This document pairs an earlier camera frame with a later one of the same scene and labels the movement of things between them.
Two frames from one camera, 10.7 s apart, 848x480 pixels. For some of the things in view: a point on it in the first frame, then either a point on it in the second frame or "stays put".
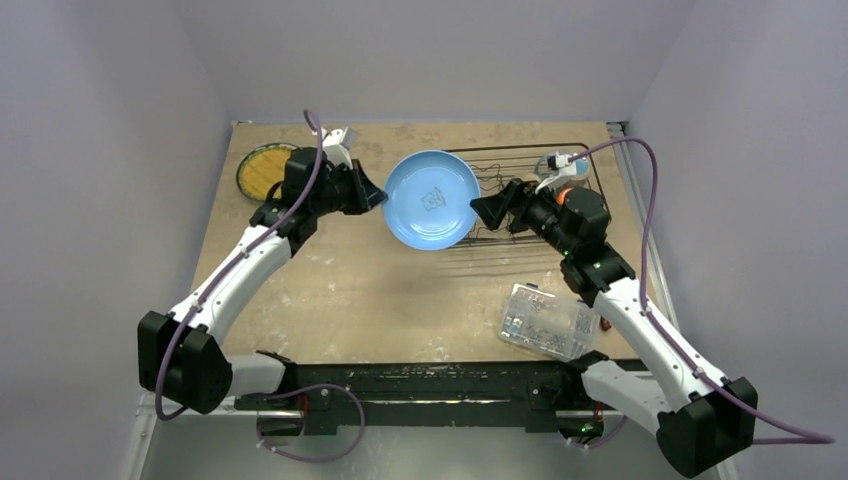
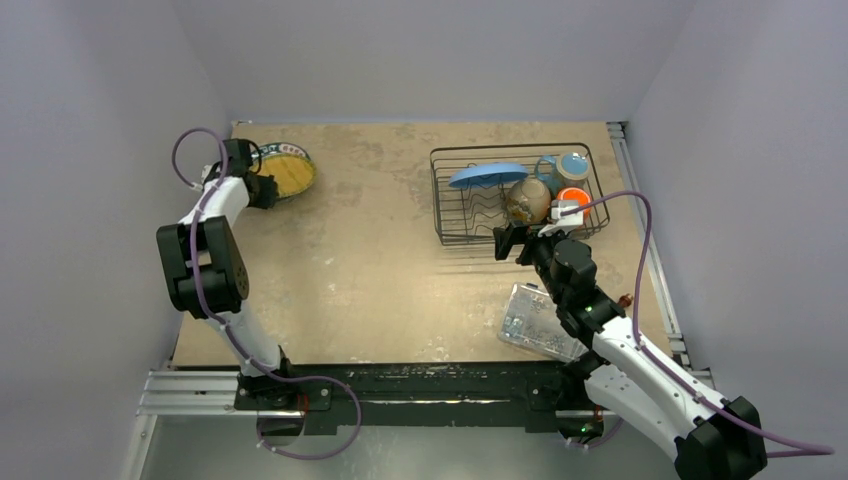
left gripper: (366, 195) → (270, 190)
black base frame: (335, 397) stays put
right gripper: (515, 208) → (510, 240)
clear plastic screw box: (537, 319) stays put
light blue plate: (429, 200) → (487, 174)
